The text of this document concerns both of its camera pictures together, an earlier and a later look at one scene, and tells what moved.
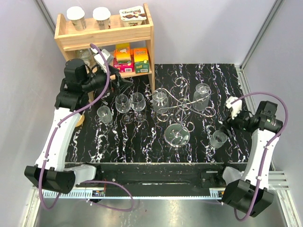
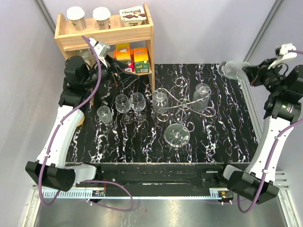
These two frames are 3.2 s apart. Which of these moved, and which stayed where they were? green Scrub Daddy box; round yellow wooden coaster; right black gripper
Moved: right black gripper
Stayed: green Scrub Daddy box; round yellow wooden coaster
